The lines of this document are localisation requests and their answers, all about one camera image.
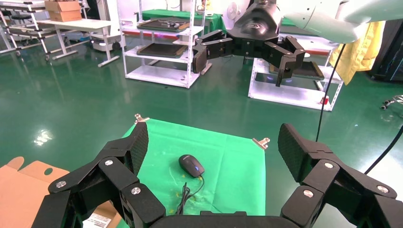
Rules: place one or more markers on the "chair base with casters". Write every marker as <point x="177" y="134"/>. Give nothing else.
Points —
<point x="393" y="101"/>

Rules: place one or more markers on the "white desk fan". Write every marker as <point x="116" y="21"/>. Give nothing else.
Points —
<point x="232" y="11"/>

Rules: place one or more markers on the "green table cloth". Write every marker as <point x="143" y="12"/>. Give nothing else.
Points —
<point x="233" y="176"/>

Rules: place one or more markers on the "white printed paper sheet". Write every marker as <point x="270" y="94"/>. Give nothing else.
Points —
<point x="97" y="221"/>

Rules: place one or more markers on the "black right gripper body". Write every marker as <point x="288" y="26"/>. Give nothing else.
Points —
<point x="255" y="28"/>

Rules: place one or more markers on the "silver metal trolley rack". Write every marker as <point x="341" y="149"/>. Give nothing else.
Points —
<point x="19" y="4"/>

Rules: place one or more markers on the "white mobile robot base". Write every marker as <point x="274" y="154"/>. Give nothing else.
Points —
<point x="105" y="42"/>

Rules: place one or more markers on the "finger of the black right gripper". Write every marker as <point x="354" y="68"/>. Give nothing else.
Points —
<point x="288" y="56"/>
<point x="211" y="47"/>

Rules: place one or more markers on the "brown cardboard carton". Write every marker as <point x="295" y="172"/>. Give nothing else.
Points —
<point x="63" y="11"/>

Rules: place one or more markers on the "white metal shelf rack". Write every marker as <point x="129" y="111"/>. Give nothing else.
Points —
<point x="283" y="94"/>
<point x="157" y="75"/>

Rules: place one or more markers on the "black flat tray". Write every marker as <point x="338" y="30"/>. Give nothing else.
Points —
<point x="162" y="25"/>
<point x="160" y="50"/>

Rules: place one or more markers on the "silver metal binder clip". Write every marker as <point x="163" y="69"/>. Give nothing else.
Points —
<point x="262" y="143"/>
<point x="140" y="119"/>

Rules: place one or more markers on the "yellow hanging cloth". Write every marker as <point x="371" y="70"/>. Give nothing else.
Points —
<point x="359" y="53"/>

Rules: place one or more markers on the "white work table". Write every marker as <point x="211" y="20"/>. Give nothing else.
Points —
<point x="75" y="24"/>

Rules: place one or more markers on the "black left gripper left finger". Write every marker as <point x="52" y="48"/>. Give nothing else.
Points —
<point x="94" y="185"/>

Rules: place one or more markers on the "brown cardboard mailer box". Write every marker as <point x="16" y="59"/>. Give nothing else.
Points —
<point x="22" y="188"/>

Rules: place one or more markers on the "black cabinet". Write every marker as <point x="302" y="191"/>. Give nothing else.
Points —
<point x="390" y="53"/>

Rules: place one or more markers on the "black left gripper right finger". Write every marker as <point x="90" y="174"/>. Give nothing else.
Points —
<point x="340" y="188"/>

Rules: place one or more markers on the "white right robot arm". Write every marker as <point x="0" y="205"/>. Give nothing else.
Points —
<point x="330" y="26"/>

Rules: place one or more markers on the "green covered table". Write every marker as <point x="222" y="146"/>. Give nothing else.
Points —
<point x="176" y="14"/>

